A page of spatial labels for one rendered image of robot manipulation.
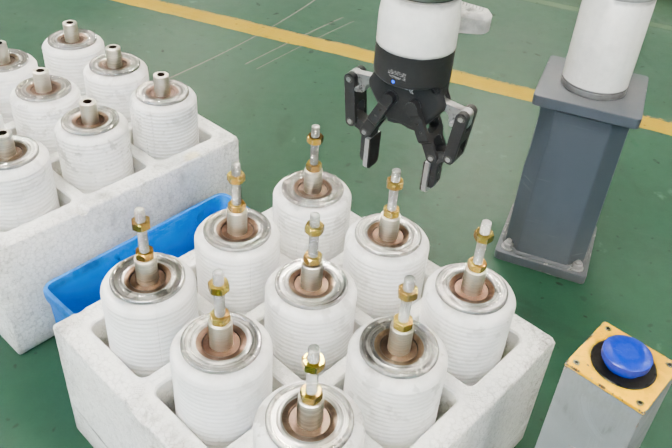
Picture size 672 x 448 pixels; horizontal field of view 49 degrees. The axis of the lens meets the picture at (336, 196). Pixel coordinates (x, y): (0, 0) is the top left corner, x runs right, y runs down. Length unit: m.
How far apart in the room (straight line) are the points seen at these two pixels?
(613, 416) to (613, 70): 0.55
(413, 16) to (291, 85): 1.01
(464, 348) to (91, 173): 0.55
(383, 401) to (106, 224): 0.49
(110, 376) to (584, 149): 0.70
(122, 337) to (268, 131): 0.78
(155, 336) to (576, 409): 0.40
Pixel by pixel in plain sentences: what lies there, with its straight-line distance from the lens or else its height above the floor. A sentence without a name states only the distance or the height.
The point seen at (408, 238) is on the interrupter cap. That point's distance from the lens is 0.83.
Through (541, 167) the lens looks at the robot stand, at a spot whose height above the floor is 0.18.
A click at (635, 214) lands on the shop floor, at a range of 1.42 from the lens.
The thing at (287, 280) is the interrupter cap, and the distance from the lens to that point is 0.76.
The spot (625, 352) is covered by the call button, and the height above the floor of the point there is 0.33.
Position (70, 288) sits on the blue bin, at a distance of 1.01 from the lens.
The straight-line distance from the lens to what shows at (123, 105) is 1.17.
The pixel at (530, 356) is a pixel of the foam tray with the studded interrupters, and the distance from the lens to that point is 0.84.
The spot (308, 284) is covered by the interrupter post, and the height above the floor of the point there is 0.26.
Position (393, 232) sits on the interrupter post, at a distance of 0.82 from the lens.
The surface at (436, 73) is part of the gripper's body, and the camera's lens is 0.69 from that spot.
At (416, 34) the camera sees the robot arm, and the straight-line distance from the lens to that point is 0.66.
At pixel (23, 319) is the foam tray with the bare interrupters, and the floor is 0.06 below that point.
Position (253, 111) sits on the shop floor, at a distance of 1.55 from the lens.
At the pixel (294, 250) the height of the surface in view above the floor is 0.19.
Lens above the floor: 0.77
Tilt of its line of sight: 36 degrees down
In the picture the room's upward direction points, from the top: 4 degrees clockwise
